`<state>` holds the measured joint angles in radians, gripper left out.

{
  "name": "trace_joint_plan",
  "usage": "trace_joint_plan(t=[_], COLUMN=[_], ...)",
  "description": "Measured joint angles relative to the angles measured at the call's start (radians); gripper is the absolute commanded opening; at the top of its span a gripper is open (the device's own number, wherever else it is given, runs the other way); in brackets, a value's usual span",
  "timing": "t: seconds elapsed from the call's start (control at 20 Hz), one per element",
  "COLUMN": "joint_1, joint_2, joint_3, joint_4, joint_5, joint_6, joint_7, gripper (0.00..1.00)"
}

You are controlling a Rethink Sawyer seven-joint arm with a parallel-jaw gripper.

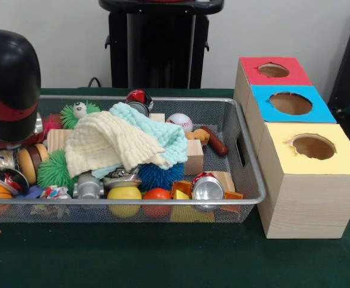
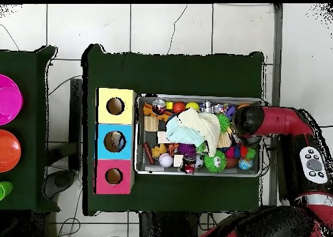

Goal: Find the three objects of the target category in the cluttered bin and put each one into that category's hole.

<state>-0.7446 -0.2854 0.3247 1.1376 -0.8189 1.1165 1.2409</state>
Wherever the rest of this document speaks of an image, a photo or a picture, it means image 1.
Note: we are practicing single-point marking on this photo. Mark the red silver soda can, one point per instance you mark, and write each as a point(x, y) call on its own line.
point(207, 188)

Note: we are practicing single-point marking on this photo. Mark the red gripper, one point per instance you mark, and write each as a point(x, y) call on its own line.
point(13, 146)

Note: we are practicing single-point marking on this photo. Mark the plain green spiky ball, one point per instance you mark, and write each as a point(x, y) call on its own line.
point(56, 171)

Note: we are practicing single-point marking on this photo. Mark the red black can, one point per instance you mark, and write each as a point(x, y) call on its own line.
point(140, 97)

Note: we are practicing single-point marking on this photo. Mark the green spiky ball with eyes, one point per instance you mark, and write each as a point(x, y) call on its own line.
point(79, 111)

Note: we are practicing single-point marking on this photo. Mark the wooden box with three holes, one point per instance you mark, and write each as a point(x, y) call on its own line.
point(310, 192)

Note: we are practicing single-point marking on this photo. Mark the red orange ball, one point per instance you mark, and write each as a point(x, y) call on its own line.
point(157, 195)

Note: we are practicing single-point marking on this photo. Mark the yellow ball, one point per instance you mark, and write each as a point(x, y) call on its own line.
point(124, 195)

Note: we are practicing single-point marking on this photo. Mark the blue spiky ball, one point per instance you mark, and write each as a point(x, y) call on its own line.
point(161, 176)

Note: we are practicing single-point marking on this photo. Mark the clear mesh bin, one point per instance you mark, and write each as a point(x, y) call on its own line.
point(250, 186)

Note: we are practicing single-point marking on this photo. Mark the white baseball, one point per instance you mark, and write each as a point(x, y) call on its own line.
point(181, 122)

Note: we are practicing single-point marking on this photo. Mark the mint green cloth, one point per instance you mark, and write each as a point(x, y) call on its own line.
point(163, 135)

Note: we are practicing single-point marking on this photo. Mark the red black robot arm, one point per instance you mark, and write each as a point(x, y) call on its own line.
point(10, 78)

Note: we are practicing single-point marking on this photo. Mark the cream knitted cloth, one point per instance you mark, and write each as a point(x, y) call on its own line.
point(109, 144)

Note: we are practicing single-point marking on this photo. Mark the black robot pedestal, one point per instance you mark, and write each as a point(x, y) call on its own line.
point(160, 45)

